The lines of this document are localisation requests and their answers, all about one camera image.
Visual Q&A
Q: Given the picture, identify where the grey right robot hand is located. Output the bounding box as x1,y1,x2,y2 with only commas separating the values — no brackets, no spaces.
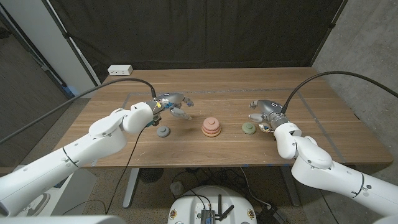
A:
248,99,290,130

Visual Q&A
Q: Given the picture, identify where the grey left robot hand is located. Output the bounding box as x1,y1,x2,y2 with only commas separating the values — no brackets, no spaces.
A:
149,92,195,121

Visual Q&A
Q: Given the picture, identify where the green hanoi disc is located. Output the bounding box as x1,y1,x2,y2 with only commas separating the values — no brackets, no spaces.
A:
241,122,257,135

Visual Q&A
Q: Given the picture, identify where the dusty pink hanoi disc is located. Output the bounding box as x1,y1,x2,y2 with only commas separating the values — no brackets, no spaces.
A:
203,117,220,130

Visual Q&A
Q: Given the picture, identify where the coral red hanoi disc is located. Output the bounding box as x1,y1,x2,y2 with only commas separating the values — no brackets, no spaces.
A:
201,124,221,135

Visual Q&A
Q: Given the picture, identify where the grey hanoi disc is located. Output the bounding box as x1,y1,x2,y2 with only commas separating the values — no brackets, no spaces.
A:
156,125,170,138

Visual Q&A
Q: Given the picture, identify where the large orange hanoi disc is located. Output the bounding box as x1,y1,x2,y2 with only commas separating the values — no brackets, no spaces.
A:
201,129,222,138

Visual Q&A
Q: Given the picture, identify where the white power outlet box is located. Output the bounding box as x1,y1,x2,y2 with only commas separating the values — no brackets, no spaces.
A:
107,64,134,77

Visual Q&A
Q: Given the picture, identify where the black backdrop curtain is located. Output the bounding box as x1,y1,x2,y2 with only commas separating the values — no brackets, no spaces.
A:
49,0,348,83

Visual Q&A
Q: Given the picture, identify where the black floor fan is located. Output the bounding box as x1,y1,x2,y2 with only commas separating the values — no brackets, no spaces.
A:
139,167,164,184

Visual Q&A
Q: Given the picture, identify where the dark table leg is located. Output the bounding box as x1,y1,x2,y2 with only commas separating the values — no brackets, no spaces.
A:
281,166,301,207

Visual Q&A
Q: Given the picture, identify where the grey floor cylinder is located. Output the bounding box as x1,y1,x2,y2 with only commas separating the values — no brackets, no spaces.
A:
170,181,185,196

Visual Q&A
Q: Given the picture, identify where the light grey table leg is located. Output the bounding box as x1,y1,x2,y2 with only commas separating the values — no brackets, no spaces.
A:
123,167,141,208

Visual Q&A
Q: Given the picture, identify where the black backdrop stand pole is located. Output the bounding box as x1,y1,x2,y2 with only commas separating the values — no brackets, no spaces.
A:
42,0,101,88
310,0,349,67

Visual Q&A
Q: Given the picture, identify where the white robot torso base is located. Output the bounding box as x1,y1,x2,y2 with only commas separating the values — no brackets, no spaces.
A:
167,185,258,224

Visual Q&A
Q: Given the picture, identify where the black floor power strip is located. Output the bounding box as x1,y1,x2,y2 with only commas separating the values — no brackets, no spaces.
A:
255,207,289,224

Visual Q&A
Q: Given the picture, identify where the black antenna radio module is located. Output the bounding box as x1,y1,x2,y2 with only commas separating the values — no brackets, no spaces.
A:
200,194,234,224

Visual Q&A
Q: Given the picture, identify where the white pedal board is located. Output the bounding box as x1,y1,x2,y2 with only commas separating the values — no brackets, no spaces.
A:
18,167,98,217

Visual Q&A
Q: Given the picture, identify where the white grey sneaker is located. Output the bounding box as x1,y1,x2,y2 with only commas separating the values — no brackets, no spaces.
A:
17,192,50,217

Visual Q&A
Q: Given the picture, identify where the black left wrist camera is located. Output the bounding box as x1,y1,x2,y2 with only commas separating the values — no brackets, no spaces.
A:
146,114,162,128

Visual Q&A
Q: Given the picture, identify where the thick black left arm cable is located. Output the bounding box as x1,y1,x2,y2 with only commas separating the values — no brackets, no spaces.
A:
0,77,157,146

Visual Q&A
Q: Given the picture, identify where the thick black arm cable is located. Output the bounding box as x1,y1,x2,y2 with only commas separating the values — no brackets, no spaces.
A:
0,77,157,146
280,70,398,114

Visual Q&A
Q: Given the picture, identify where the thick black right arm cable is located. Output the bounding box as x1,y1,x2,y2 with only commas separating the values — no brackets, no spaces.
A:
280,70,398,114

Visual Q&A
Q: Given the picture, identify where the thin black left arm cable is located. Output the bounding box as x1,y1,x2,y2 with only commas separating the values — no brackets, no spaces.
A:
105,126,147,215

